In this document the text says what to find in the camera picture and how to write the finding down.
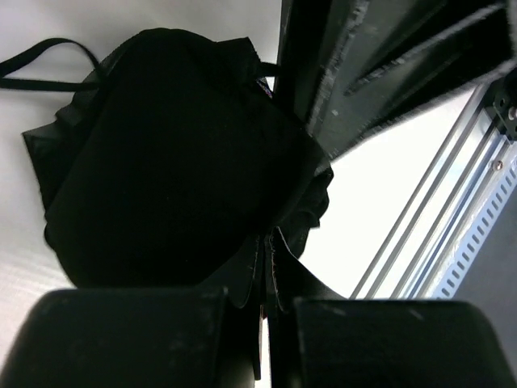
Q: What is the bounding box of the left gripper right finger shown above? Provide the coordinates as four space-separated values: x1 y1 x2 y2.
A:
264 238 517 388

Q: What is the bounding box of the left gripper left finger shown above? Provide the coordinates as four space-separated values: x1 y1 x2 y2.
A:
1 289 261 387

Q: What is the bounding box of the black bra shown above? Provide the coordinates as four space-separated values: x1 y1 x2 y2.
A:
1 28 334 304

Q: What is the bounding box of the aluminium mounting rail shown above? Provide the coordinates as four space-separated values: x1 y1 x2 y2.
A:
350 84 516 299

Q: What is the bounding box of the perforated cable duct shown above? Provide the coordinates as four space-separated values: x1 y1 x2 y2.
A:
424 161 516 299

